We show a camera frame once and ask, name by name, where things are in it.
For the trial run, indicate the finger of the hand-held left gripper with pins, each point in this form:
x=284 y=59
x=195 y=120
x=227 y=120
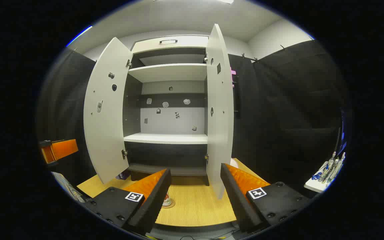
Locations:
x=63 y=149

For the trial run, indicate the black computer monitor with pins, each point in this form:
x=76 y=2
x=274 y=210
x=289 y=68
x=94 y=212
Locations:
x=343 y=146

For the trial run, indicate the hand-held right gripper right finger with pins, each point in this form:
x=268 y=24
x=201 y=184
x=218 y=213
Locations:
x=237 y=200

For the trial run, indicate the clear plastic bottle white label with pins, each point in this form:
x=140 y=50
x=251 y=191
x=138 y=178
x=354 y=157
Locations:
x=168 y=201

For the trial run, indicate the blue and white box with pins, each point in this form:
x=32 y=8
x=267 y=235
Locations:
x=123 y=175

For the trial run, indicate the ceiling light panel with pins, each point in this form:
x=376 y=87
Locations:
x=226 y=1

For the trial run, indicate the small blue packet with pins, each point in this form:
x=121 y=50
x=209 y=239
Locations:
x=316 y=176

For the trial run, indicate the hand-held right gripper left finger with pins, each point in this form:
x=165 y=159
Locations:
x=155 y=203

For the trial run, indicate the white cabinet door with stickers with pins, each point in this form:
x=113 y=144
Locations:
x=107 y=126
x=219 y=140

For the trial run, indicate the printed papers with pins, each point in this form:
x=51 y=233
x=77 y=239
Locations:
x=67 y=186

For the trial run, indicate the black backdrop cloth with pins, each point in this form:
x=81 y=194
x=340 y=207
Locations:
x=278 y=100

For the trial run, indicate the white cabinet with dark interior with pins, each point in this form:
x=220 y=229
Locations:
x=168 y=138

